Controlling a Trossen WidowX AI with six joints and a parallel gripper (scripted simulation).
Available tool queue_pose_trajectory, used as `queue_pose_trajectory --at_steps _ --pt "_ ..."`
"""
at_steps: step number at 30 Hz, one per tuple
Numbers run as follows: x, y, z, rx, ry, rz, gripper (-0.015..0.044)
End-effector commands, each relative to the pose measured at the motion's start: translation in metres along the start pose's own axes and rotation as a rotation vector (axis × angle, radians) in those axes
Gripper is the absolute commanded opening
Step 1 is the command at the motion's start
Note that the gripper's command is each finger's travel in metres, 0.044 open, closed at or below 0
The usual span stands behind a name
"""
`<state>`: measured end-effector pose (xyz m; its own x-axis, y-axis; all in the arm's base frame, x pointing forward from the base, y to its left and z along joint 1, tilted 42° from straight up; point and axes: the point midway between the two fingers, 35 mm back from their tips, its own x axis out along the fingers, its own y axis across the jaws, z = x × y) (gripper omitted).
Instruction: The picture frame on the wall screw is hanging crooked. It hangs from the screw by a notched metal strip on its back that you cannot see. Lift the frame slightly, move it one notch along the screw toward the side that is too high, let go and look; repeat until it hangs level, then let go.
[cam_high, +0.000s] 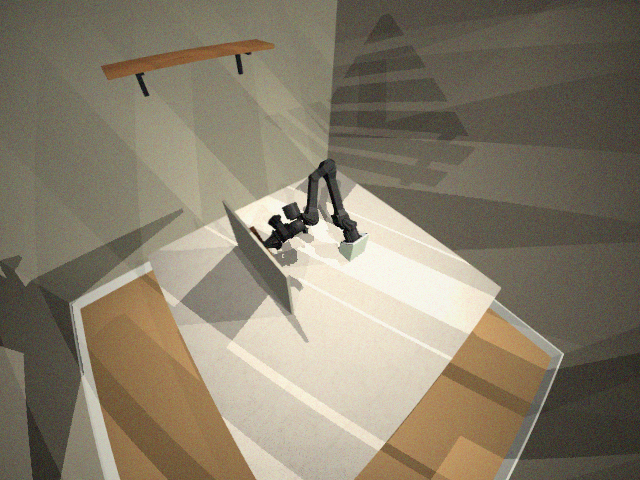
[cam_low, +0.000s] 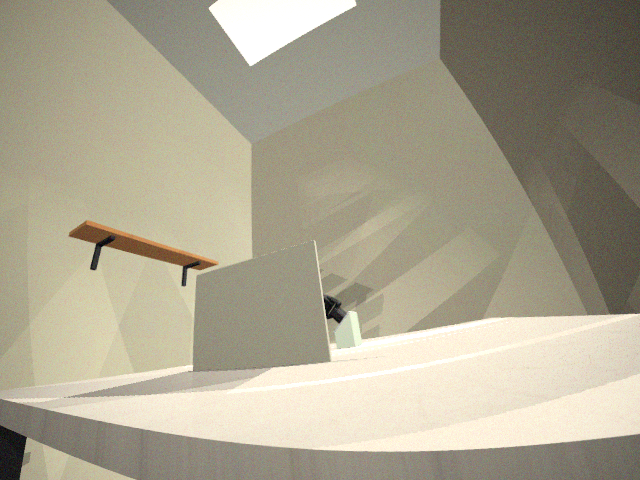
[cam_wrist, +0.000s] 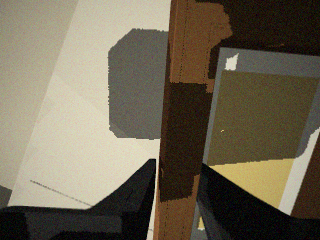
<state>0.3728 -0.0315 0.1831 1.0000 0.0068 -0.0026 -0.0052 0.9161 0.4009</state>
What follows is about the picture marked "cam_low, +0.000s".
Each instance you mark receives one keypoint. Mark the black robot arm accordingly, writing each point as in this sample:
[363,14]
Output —
[337,312]

